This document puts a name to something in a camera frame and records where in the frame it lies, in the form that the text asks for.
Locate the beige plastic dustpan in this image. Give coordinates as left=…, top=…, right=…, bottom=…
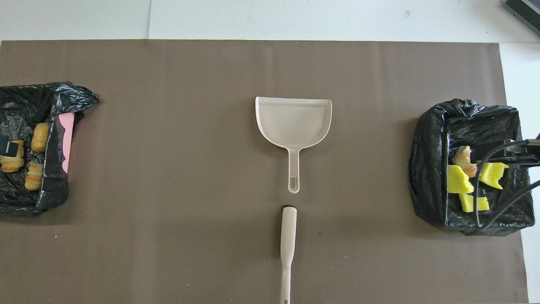
left=255, top=96, right=333, bottom=194

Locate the yellow sponge piece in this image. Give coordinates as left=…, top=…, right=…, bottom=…
left=447, top=165, right=475, bottom=194
left=459, top=193, right=490, bottom=213
left=479, top=162, right=510, bottom=190

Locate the brown paper table mat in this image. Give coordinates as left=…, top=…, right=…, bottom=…
left=0, top=39, right=530, bottom=304

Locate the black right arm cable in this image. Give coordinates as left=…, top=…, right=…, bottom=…
left=473, top=141, right=540, bottom=231

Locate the brown peanut shaped bread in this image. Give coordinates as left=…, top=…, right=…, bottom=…
left=31, top=122, right=50, bottom=153

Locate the pink plastic bin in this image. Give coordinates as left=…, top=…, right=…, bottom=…
left=58, top=113, right=76, bottom=174

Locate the dark grey ribbed device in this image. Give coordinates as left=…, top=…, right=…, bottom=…
left=504, top=0, right=540, bottom=36

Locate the pale green bread piece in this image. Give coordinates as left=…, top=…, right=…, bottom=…
left=24, top=160, right=44, bottom=191

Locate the beige handled cleaning brush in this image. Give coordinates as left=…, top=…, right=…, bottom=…
left=280, top=205, right=297, bottom=304

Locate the black plastic trash bag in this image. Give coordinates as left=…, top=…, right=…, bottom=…
left=0, top=81, right=100, bottom=215
left=408, top=98, right=536, bottom=237

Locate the striped orange bread piece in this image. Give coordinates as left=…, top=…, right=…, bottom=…
left=0, top=140, right=25, bottom=173
left=452, top=146, right=478, bottom=178

